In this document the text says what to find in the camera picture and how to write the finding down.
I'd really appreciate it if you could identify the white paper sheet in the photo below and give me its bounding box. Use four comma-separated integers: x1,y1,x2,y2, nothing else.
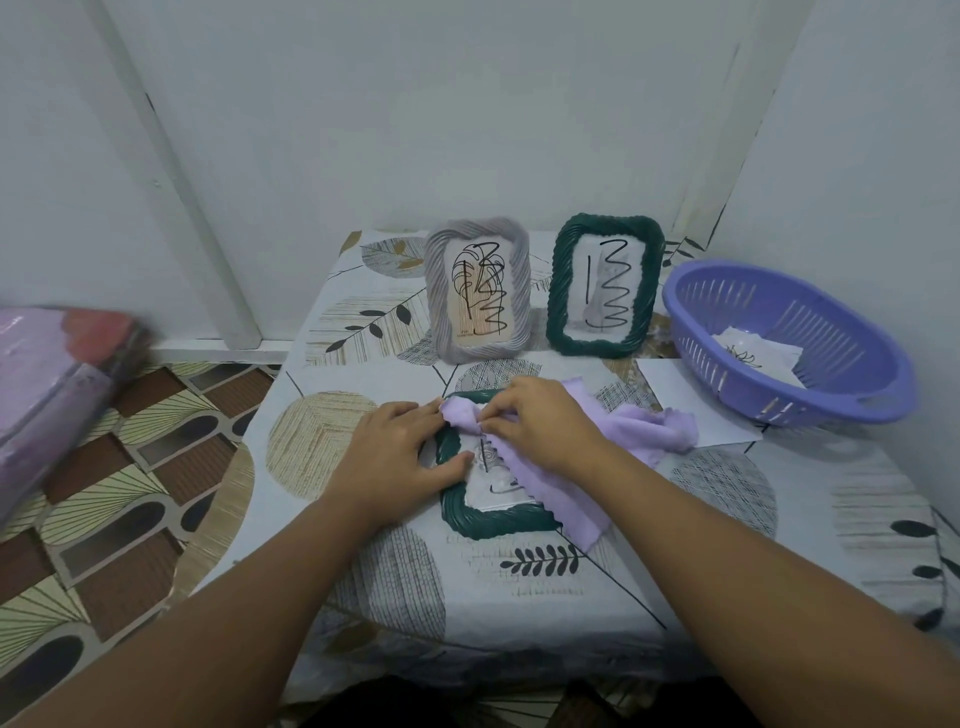
636,357,765,452

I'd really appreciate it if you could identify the person's left hand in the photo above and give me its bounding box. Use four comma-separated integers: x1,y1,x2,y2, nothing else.
321,400,476,528

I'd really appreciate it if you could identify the leaf print tablecloth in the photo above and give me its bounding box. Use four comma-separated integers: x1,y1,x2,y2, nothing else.
191,228,960,711

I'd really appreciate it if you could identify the person's right hand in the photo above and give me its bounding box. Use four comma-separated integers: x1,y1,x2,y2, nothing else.
478,375,621,490

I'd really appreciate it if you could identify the grey woven picture frame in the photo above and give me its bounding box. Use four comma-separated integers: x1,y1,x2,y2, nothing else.
424,216,532,366

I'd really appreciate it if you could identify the white printed paper card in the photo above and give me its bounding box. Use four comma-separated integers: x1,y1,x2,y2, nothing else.
708,326,806,390

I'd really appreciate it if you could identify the lilac cleaning cloth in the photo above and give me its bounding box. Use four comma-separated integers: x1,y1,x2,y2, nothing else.
438,377,703,553

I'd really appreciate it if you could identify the pink plastic wrapped bundle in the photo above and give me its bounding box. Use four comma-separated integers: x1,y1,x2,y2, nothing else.
0,303,156,528

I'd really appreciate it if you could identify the purple plastic basket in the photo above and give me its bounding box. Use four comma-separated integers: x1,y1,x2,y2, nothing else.
662,259,919,430

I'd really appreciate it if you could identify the person's right forearm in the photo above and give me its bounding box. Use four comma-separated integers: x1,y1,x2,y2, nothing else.
558,444,960,728

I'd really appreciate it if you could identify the person's left forearm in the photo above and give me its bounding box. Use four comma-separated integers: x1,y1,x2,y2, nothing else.
0,491,402,728

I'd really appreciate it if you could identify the person's dark clothing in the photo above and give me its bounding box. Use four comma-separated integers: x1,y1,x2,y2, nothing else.
296,673,759,728

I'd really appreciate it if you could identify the green woven picture frame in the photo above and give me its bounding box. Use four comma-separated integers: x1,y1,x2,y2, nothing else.
433,388,565,543
545,213,667,358

